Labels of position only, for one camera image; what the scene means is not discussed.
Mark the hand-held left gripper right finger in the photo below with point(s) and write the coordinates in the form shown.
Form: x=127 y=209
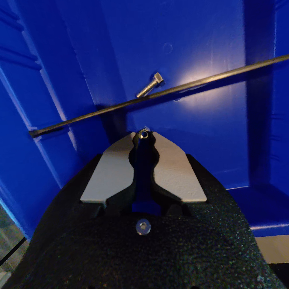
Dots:
x=178 y=174

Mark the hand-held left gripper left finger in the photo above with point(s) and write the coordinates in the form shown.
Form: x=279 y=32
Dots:
x=110 y=174

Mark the blue plastic bin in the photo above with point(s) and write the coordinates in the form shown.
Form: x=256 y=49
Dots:
x=203 y=135

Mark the steel hex nut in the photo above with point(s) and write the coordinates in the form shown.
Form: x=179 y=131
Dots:
x=140 y=133

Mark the steel bolt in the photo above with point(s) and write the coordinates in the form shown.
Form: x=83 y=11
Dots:
x=149 y=86

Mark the black bin divider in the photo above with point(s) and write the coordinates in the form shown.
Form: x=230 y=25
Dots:
x=135 y=102

